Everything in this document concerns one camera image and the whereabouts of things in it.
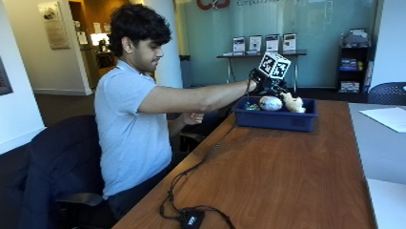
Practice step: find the tan plush toy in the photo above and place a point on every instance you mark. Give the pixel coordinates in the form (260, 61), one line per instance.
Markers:
(292, 102)

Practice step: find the dark office chair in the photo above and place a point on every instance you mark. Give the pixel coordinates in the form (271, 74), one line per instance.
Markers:
(58, 171)

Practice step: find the black hub box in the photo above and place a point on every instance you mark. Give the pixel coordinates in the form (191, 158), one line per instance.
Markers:
(191, 218)

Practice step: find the framed wall poster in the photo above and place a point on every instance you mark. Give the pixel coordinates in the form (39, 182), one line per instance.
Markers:
(53, 25)

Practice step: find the green shiny toy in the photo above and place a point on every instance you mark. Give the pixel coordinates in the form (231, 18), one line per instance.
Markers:
(251, 107)

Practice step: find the grey bag on shelf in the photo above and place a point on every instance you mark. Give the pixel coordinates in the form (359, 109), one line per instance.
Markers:
(355, 38)

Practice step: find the white paper sheet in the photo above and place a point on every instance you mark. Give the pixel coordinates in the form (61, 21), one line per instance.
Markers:
(386, 118)

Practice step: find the black bookshelf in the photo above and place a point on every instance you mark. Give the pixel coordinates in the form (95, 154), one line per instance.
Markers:
(352, 68)

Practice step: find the brochure in stand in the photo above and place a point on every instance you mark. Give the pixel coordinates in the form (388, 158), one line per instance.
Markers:
(254, 43)
(271, 43)
(288, 42)
(238, 44)

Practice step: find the dark wall picture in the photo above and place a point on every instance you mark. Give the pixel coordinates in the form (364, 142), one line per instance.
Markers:
(4, 78)

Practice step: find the white marker cube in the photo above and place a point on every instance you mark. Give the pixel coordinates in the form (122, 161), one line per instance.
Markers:
(274, 65)

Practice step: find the the person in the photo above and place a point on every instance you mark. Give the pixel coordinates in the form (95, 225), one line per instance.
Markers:
(130, 127)

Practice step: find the black display table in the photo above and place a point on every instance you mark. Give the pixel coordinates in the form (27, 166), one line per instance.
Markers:
(262, 65)

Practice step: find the blue plastic bin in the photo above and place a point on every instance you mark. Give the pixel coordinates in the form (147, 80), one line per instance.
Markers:
(274, 119)

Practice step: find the white globe ball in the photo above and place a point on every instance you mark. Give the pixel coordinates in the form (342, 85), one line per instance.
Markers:
(270, 103)

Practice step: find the dark blue mesh chair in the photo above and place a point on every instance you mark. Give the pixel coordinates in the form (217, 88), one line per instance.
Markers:
(387, 93)

